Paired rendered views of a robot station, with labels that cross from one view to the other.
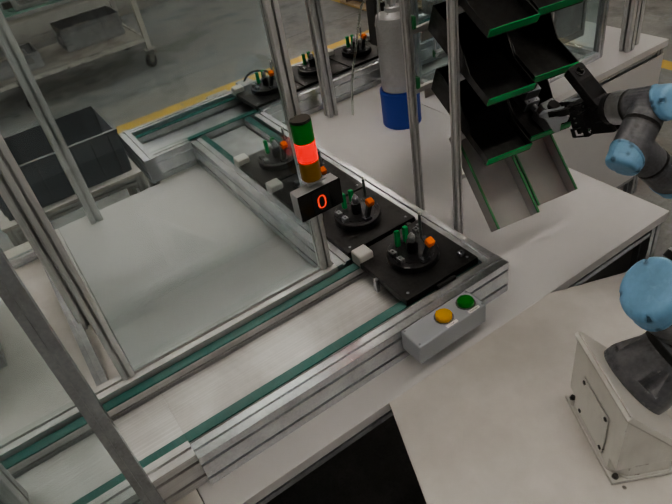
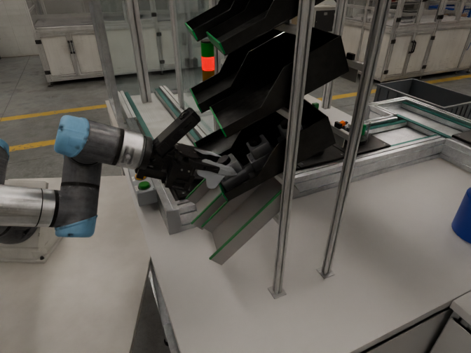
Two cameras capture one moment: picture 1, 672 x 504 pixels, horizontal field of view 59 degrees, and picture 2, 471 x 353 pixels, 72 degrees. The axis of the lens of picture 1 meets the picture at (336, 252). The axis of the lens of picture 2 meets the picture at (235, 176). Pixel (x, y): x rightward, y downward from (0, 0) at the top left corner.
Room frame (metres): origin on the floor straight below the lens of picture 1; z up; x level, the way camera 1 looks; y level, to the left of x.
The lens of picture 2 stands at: (1.41, -1.27, 1.63)
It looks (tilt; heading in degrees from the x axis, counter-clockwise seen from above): 32 degrees down; 93
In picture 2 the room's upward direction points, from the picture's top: straight up
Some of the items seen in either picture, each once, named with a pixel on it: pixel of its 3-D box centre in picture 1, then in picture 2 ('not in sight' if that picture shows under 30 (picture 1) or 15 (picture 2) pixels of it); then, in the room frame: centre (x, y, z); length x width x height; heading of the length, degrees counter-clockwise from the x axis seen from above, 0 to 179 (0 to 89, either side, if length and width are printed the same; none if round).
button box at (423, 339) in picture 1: (444, 325); (141, 183); (0.99, -0.22, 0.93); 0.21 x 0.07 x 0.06; 117
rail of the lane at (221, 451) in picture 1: (366, 355); (148, 162); (0.96, -0.02, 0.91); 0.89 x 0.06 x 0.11; 117
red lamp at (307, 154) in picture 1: (306, 150); (208, 62); (1.24, 0.02, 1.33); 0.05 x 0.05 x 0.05
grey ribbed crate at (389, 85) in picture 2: not in sight; (422, 105); (2.76, 1.29, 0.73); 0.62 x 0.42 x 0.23; 117
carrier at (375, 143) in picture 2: not in sight; (353, 130); (1.88, 0.14, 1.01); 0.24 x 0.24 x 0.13; 27
